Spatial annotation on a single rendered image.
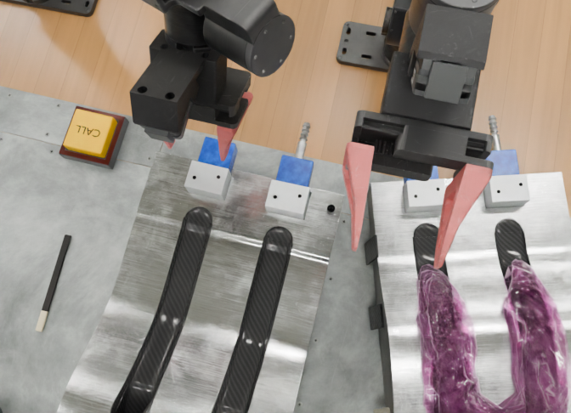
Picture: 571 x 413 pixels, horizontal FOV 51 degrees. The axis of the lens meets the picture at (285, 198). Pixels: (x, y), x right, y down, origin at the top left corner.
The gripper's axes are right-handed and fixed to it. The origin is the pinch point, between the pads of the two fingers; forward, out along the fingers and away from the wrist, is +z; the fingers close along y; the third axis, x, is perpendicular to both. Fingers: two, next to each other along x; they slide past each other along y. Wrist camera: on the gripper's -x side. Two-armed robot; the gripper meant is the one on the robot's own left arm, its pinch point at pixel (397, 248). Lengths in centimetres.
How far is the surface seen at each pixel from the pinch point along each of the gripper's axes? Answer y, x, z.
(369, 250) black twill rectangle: 0.3, 36.9, -5.5
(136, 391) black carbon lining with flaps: -23.7, 27.3, 18.2
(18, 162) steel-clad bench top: -54, 40, -8
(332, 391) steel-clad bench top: -0.7, 39.1, 13.9
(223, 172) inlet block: -20.4, 28.1, -10.0
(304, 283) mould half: -7.2, 30.9, 1.4
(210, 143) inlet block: -23.3, 29.5, -13.8
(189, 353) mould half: -19.1, 29.4, 12.8
